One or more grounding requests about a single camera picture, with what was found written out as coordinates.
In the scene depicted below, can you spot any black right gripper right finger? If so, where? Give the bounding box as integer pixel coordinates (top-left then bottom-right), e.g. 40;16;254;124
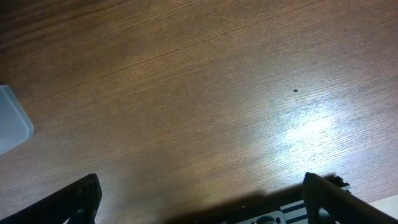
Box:
302;172;397;224

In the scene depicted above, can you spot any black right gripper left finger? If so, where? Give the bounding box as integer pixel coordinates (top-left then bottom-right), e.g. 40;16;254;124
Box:
1;174;102;224

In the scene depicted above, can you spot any clear plastic storage bin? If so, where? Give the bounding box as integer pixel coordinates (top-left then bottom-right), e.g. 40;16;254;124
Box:
0;85;34;155

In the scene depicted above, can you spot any white striped label sheet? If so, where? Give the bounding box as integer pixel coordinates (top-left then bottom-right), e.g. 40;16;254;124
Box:
234;195;397;224

